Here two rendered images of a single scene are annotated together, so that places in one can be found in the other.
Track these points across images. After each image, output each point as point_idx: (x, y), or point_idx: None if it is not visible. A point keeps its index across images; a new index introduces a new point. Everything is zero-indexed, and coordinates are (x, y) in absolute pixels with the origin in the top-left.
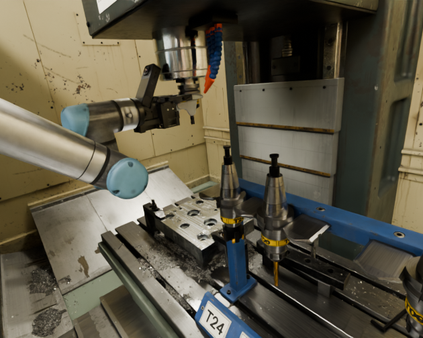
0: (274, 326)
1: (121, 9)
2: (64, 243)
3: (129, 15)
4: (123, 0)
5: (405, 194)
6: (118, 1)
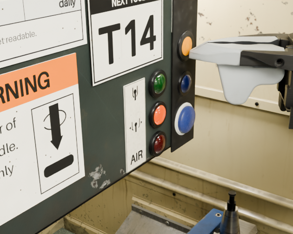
0: None
1: (51, 217)
2: None
3: (60, 218)
4: (64, 195)
5: None
6: (41, 205)
